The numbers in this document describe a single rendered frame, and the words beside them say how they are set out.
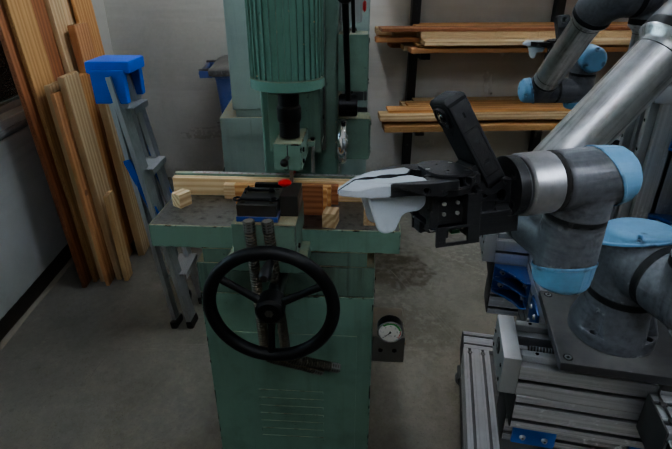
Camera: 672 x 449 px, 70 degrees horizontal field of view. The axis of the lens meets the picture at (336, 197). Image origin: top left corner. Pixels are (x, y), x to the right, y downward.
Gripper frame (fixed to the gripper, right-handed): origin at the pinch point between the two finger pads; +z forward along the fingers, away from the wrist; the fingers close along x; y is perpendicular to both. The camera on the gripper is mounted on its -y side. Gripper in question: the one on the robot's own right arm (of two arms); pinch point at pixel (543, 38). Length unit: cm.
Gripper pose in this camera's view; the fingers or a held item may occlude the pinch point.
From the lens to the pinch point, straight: 194.9
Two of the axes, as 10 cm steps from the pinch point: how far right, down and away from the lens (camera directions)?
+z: -0.4, -4.2, 9.1
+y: 1.3, 9.0, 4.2
